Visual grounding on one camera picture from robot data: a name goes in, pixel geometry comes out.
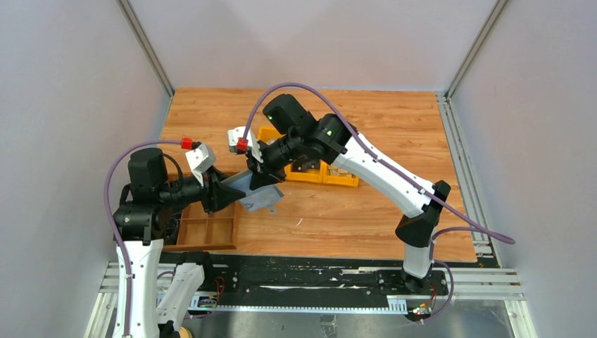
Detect gold VIP card stack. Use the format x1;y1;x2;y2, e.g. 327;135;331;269
327;165;352;177

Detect yellow bin with silver cards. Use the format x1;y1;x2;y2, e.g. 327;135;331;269
257;126;283;144

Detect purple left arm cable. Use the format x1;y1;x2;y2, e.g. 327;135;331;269
103;137;194;338

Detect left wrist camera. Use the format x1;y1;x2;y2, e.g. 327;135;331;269
184;143;216;187

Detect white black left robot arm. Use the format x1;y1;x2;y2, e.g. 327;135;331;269
108;148;246;337

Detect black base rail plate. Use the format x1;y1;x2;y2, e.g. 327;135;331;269
202;253;449;308

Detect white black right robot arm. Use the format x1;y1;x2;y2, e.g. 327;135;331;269
228;94;451;294

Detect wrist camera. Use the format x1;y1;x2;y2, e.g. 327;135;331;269
227;126;263;163
184;143;216;187

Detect yellow bin with black cards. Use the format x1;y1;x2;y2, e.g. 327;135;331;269
284;160;323;184

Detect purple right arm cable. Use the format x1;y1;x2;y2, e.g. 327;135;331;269
235;82;517;323

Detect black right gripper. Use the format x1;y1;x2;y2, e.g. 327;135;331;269
246;132;305;188

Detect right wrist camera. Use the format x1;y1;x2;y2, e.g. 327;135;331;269
227;126;263;163

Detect black VIP card stack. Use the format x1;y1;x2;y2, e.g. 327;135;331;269
291;160;321;173

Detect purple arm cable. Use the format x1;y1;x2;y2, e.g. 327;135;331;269
235;82;517;323
103;137;194;338

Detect dark rolled belts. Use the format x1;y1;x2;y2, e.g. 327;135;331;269
163;209;183;246

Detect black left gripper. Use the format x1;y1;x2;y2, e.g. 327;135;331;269
160;163;247;212

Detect wooden compartment tray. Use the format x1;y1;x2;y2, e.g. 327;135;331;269
163;202;241;252

